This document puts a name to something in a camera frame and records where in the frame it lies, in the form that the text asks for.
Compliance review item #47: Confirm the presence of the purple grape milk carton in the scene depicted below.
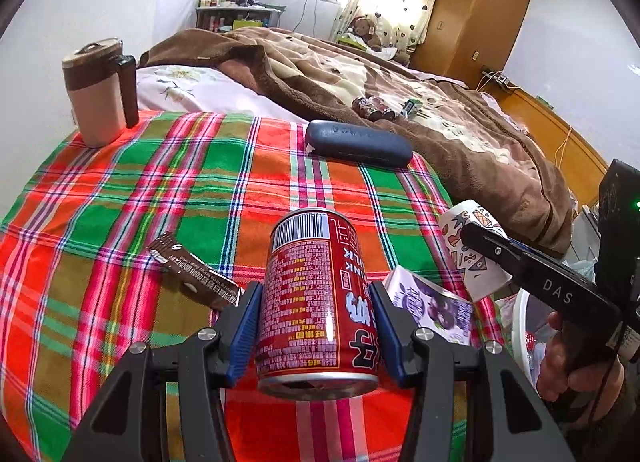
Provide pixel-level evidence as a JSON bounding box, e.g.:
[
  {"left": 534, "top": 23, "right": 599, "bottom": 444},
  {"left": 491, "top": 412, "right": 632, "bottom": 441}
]
[{"left": 383, "top": 265, "right": 473, "bottom": 345}]

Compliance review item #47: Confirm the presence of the brown coffee sachet wrapper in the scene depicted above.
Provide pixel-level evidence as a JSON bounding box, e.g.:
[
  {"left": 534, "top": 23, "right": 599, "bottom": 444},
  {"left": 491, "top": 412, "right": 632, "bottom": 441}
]
[{"left": 148, "top": 233, "right": 243, "bottom": 312}]

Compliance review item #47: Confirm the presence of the patterned paper cup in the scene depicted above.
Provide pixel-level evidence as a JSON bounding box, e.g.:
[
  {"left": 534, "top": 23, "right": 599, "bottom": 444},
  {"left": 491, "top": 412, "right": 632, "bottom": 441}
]
[{"left": 438, "top": 200, "right": 511, "bottom": 303}]

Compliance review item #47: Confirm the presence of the red milk drink can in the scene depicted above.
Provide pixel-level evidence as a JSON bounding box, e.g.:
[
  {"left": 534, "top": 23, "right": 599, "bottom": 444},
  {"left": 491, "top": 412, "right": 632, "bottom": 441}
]
[{"left": 255, "top": 208, "right": 380, "bottom": 401}]

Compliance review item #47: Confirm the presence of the white trash bin with bag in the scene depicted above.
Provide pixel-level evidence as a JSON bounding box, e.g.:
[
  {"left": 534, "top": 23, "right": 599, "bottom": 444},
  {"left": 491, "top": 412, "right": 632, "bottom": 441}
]
[{"left": 497, "top": 289, "right": 555, "bottom": 387}]

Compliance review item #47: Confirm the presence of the person right hand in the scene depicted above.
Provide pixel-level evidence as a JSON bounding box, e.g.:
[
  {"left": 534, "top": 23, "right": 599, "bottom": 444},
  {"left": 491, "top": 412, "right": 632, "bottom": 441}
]
[{"left": 537, "top": 311, "right": 625, "bottom": 420}]

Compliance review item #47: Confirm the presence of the wooden bed headboard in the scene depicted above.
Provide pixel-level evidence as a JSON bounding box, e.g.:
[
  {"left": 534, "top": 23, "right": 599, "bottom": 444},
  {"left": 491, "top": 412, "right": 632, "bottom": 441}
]
[{"left": 486, "top": 81, "right": 608, "bottom": 207}]

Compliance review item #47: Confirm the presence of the plaid red green cloth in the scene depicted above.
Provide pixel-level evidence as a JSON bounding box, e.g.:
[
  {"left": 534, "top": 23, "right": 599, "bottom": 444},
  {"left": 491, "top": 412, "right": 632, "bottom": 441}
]
[{"left": 1, "top": 111, "right": 465, "bottom": 461}]

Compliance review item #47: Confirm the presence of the brown fleece blanket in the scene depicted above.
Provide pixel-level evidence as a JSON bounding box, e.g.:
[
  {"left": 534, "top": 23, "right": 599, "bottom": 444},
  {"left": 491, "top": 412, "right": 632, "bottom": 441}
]
[{"left": 139, "top": 27, "right": 573, "bottom": 257}]

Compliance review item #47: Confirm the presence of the small green box on blanket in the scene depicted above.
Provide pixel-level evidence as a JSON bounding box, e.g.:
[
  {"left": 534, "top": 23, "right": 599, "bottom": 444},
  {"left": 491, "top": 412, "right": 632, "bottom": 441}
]
[{"left": 400, "top": 98, "right": 422, "bottom": 119}]

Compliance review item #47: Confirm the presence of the dark blue glasses case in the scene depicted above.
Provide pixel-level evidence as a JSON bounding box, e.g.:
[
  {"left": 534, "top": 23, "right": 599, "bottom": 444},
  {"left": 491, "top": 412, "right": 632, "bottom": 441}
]
[{"left": 305, "top": 120, "right": 413, "bottom": 167}]

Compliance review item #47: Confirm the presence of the small snack packet on blanket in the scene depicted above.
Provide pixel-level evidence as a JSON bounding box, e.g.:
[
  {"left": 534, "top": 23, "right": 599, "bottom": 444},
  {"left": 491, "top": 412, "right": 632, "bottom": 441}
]
[{"left": 352, "top": 96, "right": 397, "bottom": 122}]

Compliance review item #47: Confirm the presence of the wooden wardrobe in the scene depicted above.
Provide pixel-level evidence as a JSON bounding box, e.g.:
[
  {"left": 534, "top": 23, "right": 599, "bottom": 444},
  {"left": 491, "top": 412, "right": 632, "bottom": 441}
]
[{"left": 410, "top": 0, "right": 530, "bottom": 88}]

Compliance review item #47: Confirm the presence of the white floral bed sheet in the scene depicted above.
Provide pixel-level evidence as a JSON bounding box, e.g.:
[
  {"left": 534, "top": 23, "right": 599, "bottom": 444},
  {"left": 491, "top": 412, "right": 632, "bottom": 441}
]
[{"left": 136, "top": 65, "right": 306, "bottom": 124}]

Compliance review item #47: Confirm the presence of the pink brown thermos mug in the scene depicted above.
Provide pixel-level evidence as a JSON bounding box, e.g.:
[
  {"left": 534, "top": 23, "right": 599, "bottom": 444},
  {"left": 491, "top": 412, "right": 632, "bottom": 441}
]
[{"left": 62, "top": 38, "right": 139, "bottom": 148}]

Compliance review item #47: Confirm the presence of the teddy bear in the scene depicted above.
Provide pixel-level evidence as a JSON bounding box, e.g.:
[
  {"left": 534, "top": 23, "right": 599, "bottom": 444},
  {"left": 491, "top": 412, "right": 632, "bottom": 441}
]
[{"left": 350, "top": 16, "right": 382, "bottom": 51}]

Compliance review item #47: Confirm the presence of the cluttered shelf desk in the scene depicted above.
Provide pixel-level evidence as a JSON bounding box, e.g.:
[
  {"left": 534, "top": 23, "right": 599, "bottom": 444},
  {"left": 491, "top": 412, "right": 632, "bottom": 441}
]
[{"left": 195, "top": 0, "right": 285, "bottom": 33}]

